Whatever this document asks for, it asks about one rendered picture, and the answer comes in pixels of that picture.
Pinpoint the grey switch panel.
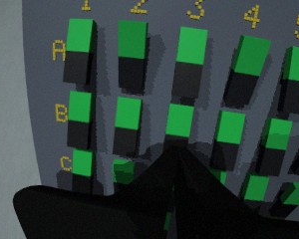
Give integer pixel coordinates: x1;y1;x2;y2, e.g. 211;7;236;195
22;0;299;222

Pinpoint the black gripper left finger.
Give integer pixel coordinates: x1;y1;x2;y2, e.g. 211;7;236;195
13;144;180;239

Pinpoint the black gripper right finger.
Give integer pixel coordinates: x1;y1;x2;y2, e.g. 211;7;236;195
173;146;299;239

